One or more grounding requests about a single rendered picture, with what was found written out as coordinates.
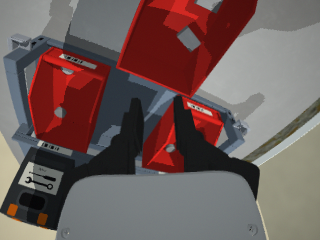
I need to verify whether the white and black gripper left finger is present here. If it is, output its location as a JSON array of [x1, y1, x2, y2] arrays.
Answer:
[[61, 98, 144, 203]]

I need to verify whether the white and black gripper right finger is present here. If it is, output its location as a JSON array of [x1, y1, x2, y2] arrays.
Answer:
[[173, 95, 260, 200]]

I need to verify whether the grey steel block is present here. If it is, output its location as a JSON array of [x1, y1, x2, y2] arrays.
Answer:
[[194, 0, 223, 14], [176, 26, 201, 52]]

